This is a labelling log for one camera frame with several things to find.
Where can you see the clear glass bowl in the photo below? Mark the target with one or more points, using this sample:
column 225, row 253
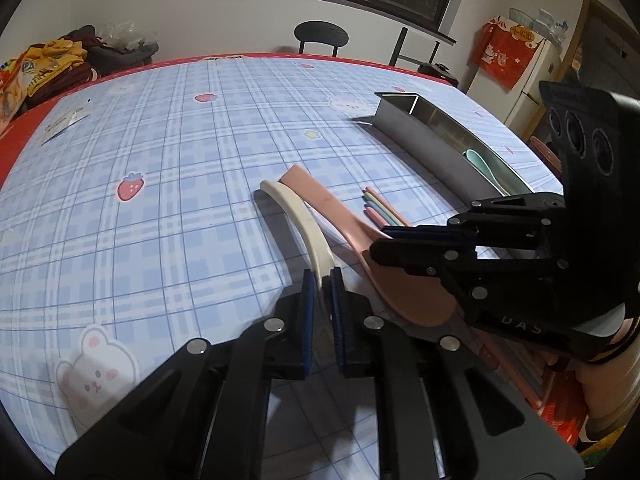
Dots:
column 520, row 16

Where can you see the white paper card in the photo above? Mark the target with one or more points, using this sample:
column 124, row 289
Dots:
column 65, row 125

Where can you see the yellow garment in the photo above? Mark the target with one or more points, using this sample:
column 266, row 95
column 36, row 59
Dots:
column 55, row 57

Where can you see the pile of clothes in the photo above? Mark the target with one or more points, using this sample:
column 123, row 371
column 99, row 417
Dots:
column 75, row 77

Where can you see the clear plastic bag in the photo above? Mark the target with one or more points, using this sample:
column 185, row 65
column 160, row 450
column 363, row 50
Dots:
column 120, row 35

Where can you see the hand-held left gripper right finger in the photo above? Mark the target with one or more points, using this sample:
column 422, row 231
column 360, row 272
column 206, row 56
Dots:
column 337, row 320

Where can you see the stainless steel utensil tray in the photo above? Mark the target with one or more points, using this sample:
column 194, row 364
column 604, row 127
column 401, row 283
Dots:
column 425, row 135

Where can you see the black round-back chair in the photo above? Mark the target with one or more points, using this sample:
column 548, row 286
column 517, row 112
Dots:
column 320, row 35

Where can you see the red plastic object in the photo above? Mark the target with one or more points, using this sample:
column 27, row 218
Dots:
column 567, row 410

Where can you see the pink chopstick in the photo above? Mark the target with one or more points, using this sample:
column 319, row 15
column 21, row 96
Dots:
column 380, row 197
column 375, row 215

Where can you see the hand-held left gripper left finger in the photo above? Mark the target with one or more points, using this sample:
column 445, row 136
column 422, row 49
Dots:
column 307, row 325

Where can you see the pink spoon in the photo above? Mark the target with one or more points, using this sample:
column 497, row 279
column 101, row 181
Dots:
column 325, row 200

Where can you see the red printed hanging cloth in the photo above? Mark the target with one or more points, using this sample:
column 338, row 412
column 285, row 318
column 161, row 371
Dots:
column 505, row 50

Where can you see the green spoon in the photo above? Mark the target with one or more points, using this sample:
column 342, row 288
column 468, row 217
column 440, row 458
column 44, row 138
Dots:
column 480, row 165

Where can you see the green chopstick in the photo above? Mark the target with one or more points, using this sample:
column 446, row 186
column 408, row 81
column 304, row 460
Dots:
column 376, row 208
column 377, row 202

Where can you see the orange snack packet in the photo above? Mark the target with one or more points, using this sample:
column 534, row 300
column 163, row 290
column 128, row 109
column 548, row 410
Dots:
column 12, row 90

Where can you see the pink plastic stool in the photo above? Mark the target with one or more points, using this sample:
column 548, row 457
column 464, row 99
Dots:
column 545, row 152

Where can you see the brown door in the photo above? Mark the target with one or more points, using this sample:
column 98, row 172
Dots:
column 605, row 45

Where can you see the white refrigerator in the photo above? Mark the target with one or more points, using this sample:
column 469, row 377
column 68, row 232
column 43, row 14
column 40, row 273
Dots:
column 535, row 95

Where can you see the cream spoon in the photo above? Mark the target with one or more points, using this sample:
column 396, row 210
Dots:
column 300, row 215

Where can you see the blue plaid printed tablecloth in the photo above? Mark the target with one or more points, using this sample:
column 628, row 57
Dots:
column 175, row 235

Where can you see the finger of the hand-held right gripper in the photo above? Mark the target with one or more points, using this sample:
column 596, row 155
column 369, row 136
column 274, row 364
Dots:
column 425, row 232
column 415, row 255

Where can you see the electric pressure cooker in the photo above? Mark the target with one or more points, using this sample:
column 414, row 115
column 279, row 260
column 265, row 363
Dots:
column 440, row 75

